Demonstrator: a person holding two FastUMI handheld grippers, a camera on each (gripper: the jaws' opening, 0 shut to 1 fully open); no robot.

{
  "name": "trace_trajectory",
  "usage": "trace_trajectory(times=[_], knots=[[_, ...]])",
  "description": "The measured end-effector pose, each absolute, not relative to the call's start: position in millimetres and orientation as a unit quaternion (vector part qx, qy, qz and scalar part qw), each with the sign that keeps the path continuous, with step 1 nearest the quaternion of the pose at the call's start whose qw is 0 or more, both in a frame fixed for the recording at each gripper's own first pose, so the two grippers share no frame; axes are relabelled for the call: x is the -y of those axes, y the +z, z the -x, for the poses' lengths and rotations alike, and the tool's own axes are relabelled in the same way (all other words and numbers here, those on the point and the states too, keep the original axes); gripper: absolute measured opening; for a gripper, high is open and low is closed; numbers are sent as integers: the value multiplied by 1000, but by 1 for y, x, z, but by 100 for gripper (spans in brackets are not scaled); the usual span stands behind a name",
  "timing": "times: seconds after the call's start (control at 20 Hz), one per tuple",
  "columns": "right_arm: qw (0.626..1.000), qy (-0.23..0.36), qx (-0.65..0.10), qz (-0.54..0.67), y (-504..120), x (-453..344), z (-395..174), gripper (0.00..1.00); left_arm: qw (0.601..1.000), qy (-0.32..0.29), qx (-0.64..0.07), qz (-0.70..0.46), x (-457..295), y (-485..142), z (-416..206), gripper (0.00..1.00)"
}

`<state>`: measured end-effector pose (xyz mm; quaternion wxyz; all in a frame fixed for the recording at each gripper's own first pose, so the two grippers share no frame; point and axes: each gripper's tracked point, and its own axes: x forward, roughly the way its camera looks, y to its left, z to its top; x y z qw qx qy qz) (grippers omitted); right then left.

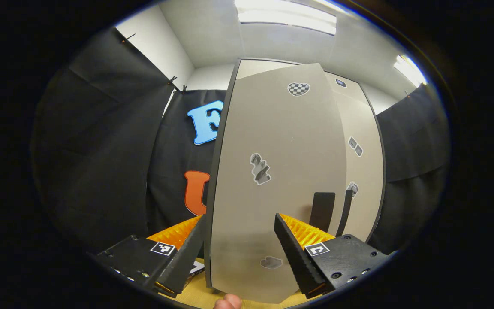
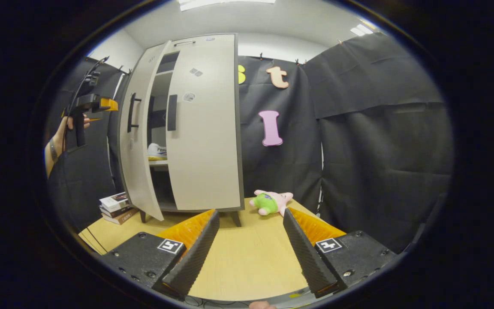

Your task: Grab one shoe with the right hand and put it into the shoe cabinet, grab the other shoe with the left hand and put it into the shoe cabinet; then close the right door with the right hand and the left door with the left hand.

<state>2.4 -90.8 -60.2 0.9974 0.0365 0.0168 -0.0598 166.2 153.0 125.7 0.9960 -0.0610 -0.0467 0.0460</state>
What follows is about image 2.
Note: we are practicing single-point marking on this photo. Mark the pink and green plush toy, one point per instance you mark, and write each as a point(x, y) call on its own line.
point(270, 202)

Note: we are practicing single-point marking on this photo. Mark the black backdrop cloth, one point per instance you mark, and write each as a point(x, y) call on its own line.
point(380, 171)

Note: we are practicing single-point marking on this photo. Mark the white cover book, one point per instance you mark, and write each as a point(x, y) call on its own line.
point(114, 201)

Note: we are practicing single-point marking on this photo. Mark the grey shoe cabinet door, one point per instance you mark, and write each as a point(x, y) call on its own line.
point(208, 150)
point(137, 163)

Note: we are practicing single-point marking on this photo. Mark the white canvas shoe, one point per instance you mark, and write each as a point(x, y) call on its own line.
point(157, 150)

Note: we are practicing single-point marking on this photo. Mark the dark cover book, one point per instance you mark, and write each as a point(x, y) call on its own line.
point(118, 211)

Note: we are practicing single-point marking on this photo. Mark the brown cover book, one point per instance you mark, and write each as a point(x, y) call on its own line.
point(122, 217)

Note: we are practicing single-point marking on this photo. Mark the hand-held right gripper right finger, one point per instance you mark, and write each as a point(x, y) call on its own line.
point(305, 249)

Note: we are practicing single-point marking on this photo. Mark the small ceiling light panel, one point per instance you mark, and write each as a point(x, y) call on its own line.
point(362, 29)

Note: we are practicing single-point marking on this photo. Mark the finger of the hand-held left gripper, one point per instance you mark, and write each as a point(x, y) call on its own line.
point(109, 104)

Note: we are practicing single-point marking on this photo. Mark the grey shoe cabinet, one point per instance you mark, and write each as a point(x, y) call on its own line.
point(161, 184)

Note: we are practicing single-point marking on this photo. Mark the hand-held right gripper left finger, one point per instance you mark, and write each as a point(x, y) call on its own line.
point(195, 253)

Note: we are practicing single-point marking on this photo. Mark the large ceiling light panel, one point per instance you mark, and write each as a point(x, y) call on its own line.
point(225, 3)

